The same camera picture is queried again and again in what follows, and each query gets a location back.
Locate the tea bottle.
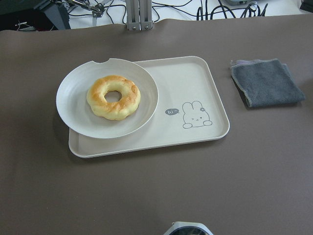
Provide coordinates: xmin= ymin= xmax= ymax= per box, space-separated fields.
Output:
xmin=164 ymin=221 xmax=213 ymax=235

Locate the beige rabbit tray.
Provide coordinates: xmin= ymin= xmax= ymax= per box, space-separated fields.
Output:
xmin=68 ymin=56 xmax=230 ymax=158

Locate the donut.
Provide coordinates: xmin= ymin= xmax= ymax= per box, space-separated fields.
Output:
xmin=87 ymin=75 xmax=141 ymax=120

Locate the white plate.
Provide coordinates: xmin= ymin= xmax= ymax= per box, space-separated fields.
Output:
xmin=56 ymin=58 xmax=159 ymax=140

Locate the grey folded cloth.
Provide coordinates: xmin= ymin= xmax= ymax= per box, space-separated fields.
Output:
xmin=230 ymin=59 xmax=305 ymax=108

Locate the aluminium frame post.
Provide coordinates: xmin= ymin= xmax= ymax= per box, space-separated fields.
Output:
xmin=126 ymin=0 xmax=154 ymax=31

